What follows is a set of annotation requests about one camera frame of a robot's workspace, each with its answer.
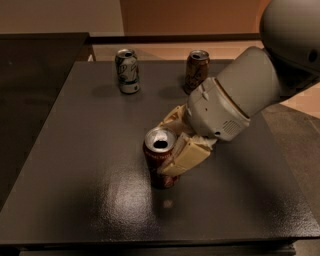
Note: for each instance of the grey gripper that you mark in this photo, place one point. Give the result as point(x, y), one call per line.
point(215, 108)

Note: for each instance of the red coke can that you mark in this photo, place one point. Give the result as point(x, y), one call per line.
point(157, 147)

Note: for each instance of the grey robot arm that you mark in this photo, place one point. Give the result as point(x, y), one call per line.
point(287, 64)

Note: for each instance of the brown soda can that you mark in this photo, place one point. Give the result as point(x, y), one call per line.
point(196, 69)

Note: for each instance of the green and white soda can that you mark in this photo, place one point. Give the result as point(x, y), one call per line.
point(127, 71)

